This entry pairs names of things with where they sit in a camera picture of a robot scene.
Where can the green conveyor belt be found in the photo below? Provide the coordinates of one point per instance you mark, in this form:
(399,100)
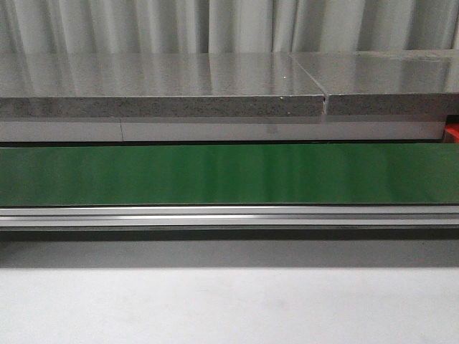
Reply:
(299,173)

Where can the aluminium conveyor side rail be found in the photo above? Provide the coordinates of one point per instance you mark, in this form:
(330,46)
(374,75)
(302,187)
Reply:
(354,216)

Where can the grey stone countertop slab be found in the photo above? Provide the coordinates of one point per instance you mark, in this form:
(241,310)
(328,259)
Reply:
(140,97)

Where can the grey pleated curtain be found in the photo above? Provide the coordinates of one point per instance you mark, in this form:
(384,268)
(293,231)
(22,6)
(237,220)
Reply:
(226,26)

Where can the red plastic bin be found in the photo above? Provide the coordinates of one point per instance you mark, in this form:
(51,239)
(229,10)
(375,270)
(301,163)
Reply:
(451,133)

